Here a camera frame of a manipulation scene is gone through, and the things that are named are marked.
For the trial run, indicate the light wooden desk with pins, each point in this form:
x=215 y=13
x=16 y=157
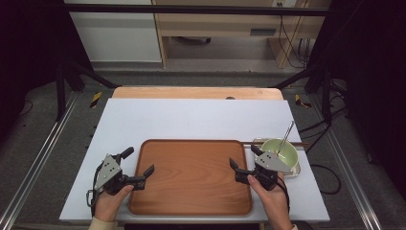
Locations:
x=223 y=24

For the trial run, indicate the person's right hand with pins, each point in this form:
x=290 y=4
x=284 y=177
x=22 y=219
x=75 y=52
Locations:
x=274 y=204

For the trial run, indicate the white cabinet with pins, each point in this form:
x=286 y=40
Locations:
x=118 y=38

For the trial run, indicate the black metal stand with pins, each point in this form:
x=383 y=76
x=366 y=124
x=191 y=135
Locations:
x=60 y=96
x=326 y=102

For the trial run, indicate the yellow black tape strip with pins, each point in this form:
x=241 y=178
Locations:
x=95 y=99
x=298 y=100

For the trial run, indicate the green bowl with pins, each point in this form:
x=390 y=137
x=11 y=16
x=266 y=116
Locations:
x=287 y=153

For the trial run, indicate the aluminium floor rail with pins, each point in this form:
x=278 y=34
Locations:
x=38 y=163
x=345 y=166

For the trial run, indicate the black frame crossbar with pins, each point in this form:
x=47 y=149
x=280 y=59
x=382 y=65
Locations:
x=191 y=9

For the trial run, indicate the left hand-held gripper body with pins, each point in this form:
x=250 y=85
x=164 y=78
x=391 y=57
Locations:
x=108 y=171

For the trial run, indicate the white power outlet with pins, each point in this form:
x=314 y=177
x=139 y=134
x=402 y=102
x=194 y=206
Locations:
x=281 y=3

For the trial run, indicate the black curtain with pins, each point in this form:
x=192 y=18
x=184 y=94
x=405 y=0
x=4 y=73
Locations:
x=376 y=64
x=25 y=48

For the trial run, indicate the grey label plate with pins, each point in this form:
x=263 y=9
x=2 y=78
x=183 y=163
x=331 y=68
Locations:
x=263 y=32

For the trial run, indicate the brown wooden tray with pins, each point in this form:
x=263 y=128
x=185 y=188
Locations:
x=191 y=179

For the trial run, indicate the grey loop clip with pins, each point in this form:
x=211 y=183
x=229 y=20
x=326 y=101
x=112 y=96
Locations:
x=87 y=198

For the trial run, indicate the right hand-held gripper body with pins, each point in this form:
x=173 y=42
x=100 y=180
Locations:
x=269 y=163

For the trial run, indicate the person's left hand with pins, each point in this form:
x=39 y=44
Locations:
x=108 y=206

